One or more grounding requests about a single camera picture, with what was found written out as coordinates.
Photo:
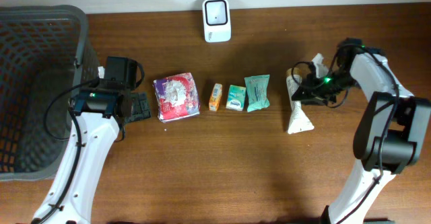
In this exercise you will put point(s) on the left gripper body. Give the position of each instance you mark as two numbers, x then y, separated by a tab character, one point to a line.
140	107

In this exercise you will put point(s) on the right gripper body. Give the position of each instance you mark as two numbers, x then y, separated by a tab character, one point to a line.
312	91

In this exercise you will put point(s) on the white tube gold cap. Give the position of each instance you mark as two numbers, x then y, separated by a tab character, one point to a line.
299	121

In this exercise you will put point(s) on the red purple snack bag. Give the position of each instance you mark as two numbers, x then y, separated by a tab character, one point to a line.
177	97

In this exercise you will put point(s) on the teal wet wipes pouch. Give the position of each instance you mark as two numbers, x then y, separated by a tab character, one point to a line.
256	88

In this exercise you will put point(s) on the small orange box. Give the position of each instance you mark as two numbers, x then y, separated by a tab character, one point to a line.
215	97

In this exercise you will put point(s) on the green tissue pack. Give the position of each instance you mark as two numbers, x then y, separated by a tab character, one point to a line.
236	98

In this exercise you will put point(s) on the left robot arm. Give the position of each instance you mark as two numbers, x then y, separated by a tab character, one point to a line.
99	109

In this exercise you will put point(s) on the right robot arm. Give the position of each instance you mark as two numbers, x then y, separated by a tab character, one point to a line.
390	134

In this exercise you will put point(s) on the white barcode scanner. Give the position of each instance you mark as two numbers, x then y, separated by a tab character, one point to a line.
216	21

